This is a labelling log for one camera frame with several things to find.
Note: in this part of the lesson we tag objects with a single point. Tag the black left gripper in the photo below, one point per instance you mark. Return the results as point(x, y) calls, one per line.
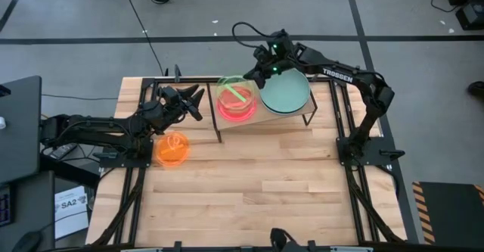
point(166, 106)

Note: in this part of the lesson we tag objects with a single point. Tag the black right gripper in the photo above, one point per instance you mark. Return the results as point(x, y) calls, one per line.
point(276, 57)

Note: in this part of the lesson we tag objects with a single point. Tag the green translucent plate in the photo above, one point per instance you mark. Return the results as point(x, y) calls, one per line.
point(236, 93)

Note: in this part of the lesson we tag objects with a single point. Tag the mint green plate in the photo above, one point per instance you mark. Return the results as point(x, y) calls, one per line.
point(285, 91)

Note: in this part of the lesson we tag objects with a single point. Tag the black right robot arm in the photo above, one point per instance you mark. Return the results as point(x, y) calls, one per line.
point(340, 76)

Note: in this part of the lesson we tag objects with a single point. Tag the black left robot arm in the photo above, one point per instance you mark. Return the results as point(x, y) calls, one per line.
point(94, 129)

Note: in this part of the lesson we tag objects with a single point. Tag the orange translucent plate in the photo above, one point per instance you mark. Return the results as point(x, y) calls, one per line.
point(172, 150)

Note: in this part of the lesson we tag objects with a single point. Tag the white SA2 paper sign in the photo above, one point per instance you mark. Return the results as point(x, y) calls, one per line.
point(70, 210)

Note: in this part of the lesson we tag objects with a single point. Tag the dark grey desk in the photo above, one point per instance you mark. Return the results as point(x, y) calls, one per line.
point(19, 131)

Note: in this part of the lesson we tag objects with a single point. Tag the black keypad device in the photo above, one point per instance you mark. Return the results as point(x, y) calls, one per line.
point(5, 206)

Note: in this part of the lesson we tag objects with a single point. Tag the person's shoe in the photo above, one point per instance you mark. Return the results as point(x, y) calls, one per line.
point(477, 88)

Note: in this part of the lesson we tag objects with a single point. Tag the black computer mouse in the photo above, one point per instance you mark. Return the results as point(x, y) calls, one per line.
point(26, 242)

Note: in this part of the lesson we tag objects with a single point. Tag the black hazard-striped mat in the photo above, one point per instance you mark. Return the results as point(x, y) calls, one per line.
point(450, 214)

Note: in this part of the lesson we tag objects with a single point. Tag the black aluminium table frame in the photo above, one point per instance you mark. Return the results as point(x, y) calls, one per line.
point(181, 80)

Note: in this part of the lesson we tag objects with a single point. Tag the black low camera mount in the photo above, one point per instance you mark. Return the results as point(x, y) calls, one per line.
point(283, 240)

